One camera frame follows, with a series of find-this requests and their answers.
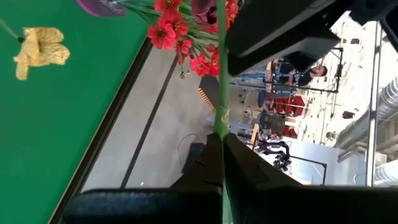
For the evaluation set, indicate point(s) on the red artificial flower bunch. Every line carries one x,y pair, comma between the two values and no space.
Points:
200,67
161,34

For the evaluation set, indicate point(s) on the black aluminium table frame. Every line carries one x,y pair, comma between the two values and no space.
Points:
102,130

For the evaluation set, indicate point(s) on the green table mat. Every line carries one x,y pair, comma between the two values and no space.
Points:
46,140

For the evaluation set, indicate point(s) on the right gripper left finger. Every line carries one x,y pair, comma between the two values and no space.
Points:
186,205

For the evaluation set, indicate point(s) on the black floor box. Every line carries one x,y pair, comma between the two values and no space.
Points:
192,155

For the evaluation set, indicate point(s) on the yellow artificial flower bunch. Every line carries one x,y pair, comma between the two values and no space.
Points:
40,46

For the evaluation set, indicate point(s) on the silver ceiling duct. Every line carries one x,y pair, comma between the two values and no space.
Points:
385,102

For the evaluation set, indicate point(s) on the grey metal pole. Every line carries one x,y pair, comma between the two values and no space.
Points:
373,124

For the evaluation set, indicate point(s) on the person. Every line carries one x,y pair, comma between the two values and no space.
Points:
311,76

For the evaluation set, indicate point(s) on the black background robot arm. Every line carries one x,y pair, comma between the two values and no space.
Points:
281,161

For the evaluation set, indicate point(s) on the red storage bins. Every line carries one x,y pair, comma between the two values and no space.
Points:
292,104

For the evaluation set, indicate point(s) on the purple ribbed glass vase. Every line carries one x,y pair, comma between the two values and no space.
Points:
99,7

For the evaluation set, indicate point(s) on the red artificial tulip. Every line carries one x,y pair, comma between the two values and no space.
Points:
221,93

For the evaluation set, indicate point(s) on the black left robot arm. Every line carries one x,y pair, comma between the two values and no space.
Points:
373,9

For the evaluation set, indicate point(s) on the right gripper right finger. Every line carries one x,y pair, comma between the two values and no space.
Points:
280,205

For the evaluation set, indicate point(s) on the dark mat with orange edge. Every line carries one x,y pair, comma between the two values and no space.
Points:
210,90

